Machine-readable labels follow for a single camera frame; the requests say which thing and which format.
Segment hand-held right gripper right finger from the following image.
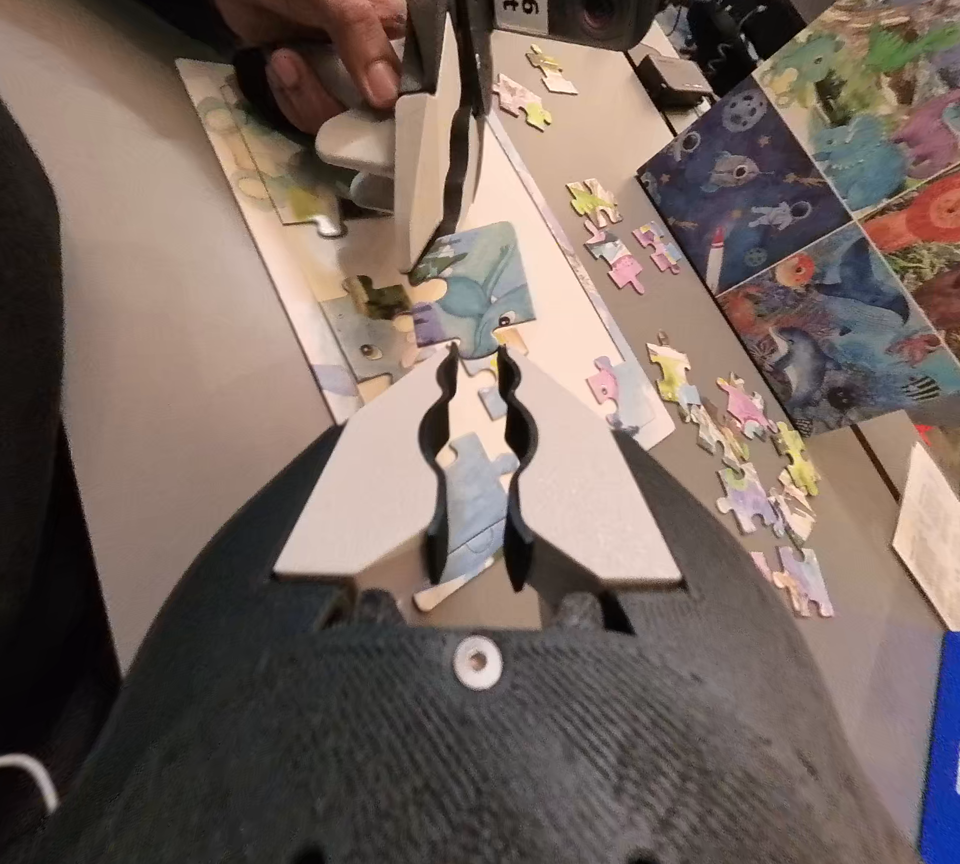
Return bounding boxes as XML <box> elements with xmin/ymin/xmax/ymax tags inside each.
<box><xmin>496</xmin><ymin>347</ymin><xmax>685</xmax><ymax>610</ymax></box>

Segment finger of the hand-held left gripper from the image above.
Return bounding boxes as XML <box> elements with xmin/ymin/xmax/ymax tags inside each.
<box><xmin>393</xmin><ymin>15</ymin><xmax>483</xmax><ymax>274</ymax></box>
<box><xmin>447</xmin><ymin>56</ymin><xmax>492</xmax><ymax>237</ymax></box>

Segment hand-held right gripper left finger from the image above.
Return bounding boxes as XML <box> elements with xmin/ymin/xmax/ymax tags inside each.
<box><xmin>273</xmin><ymin>343</ymin><xmax>461</xmax><ymax>606</ymax></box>

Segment blue triceratops body puzzle piece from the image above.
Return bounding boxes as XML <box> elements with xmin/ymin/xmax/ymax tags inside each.
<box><xmin>414</xmin><ymin>431</ymin><xmax>520</xmax><ymax>612</ymax></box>

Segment pink dinosaur head puzzle piece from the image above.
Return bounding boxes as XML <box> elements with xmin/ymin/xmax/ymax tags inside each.
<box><xmin>585</xmin><ymin>354</ymin><xmax>663</xmax><ymax>435</ymax></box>

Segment teal baby dinosaur corner piece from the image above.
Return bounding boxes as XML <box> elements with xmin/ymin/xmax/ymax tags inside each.
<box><xmin>407</xmin><ymin>221</ymin><xmax>540</xmax><ymax>361</ymax></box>

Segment jigsaw puzzle pieces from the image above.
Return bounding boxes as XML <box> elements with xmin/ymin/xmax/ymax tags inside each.
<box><xmin>489</xmin><ymin>43</ymin><xmax>839</xmax><ymax>619</ymax></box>

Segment white puzzle tray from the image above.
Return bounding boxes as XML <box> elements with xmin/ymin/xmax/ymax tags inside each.
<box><xmin>174</xmin><ymin>54</ymin><xmax>678</xmax><ymax>614</ymax></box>

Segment blue triceratops face puzzle piece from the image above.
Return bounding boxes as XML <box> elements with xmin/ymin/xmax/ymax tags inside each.
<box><xmin>321</xmin><ymin>274</ymin><xmax>438</xmax><ymax>387</ymax></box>

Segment pink spotted back puzzle piece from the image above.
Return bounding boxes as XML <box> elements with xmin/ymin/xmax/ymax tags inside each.
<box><xmin>583</xmin><ymin>218</ymin><xmax>648</xmax><ymax>297</ymax></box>

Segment black power bank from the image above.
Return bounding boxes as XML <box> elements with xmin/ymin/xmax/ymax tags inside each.
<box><xmin>636</xmin><ymin>52</ymin><xmax>715</xmax><ymax>109</ymax></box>

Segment joined green dinosaur puzzle pieces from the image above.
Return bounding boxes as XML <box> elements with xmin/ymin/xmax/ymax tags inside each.
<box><xmin>193</xmin><ymin>71</ymin><xmax>352</xmax><ymax>240</ymax></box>

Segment animal picture board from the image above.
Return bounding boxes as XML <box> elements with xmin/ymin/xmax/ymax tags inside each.
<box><xmin>636</xmin><ymin>0</ymin><xmax>960</xmax><ymax>439</ymax></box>

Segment laminated instruction sheet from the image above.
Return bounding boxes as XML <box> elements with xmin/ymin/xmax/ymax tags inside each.
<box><xmin>891</xmin><ymin>440</ymin><xmax>960</xmax><ymax>634</ymax></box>

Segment blue plastic bin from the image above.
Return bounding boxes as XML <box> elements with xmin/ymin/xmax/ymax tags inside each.
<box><xmin>918</xmin><ymin>628</ymin><xmax>960</xmax><ymax>864</ymax></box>

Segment thin white cord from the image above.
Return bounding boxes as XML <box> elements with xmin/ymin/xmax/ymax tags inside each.
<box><xmin>0</xmin><ymin>752</ymin><xmax>61</xmax><ymax>816</ymax></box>

